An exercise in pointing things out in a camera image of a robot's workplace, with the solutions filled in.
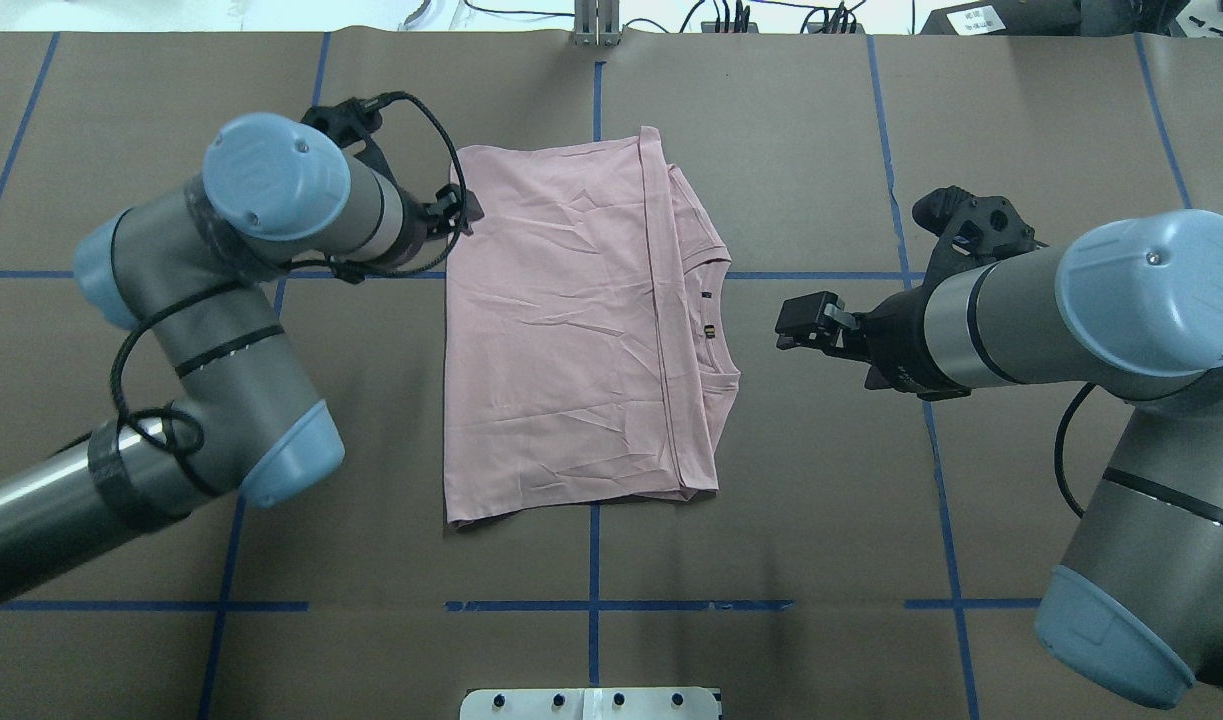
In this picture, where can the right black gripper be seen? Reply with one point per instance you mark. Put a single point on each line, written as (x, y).
(896, 340)

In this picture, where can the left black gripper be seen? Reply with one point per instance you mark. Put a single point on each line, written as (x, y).
(416, 226)

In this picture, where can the pink Snoopy t-shirt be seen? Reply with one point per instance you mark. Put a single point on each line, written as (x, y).
(585, 355)

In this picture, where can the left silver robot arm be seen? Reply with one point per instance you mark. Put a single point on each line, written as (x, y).
(208, 395)

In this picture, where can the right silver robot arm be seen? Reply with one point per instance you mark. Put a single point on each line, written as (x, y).
(1134, 308)

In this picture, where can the black device top right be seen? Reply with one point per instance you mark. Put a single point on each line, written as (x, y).
(1051, 18)

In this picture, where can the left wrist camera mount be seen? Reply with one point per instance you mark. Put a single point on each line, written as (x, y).
(351, 122)

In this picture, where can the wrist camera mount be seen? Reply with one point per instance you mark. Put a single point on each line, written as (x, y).
(351, 122)
(971, 231)

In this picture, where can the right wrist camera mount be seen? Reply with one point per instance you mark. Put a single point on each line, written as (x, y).
(971, 231)

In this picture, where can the aluminium frame post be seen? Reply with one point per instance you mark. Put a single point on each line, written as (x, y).
(597, 23)

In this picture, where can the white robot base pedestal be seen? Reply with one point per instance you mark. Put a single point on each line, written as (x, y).
(656, 702)

